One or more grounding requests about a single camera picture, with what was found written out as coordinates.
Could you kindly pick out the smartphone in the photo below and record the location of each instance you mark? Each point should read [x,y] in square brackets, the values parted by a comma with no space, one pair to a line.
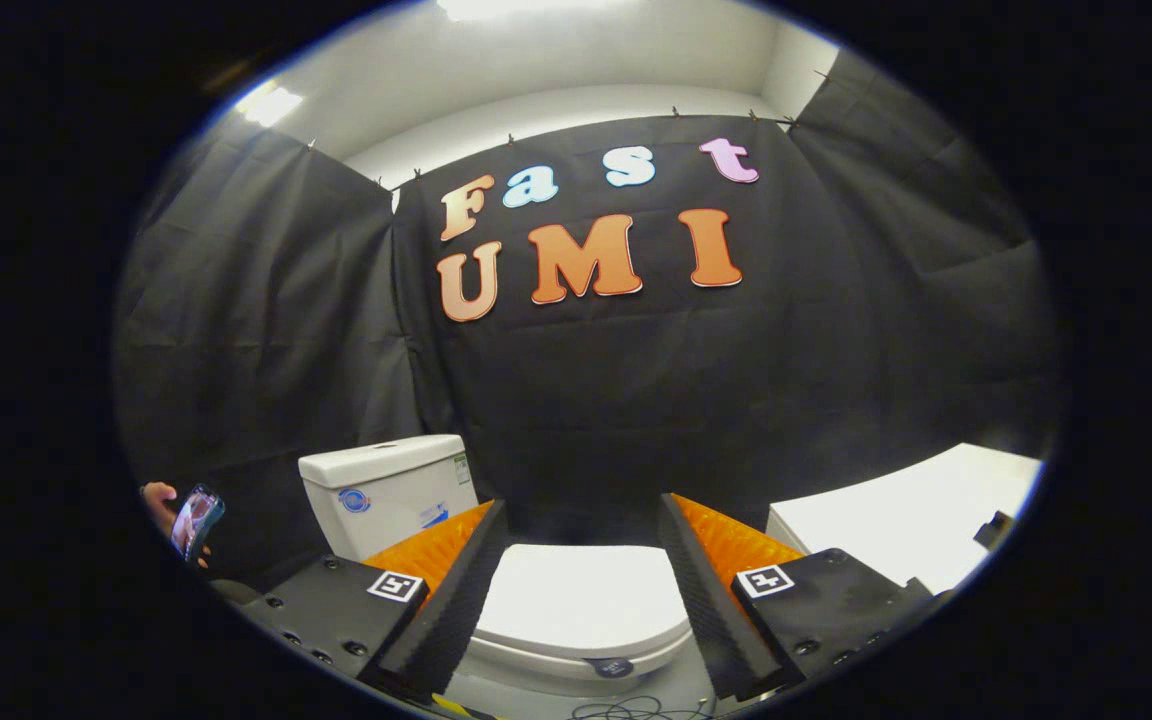
[196,522]

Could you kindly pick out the white toilet with tank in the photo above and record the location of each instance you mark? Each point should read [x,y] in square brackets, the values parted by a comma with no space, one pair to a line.
[386,480]

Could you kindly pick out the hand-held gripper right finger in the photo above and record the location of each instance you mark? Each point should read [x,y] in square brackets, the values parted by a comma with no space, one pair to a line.
[716,610]

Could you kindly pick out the white toilet lid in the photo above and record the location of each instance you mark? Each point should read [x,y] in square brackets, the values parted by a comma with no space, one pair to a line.
[586,600]

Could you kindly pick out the black backdrop cloth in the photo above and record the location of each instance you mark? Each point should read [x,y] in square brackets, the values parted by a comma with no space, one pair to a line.
[636,400]

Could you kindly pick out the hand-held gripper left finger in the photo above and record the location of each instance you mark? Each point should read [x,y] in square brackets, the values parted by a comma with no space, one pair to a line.
[456,610]

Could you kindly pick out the white drawer cabinet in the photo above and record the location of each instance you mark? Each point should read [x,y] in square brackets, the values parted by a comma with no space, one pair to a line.
[916,510]

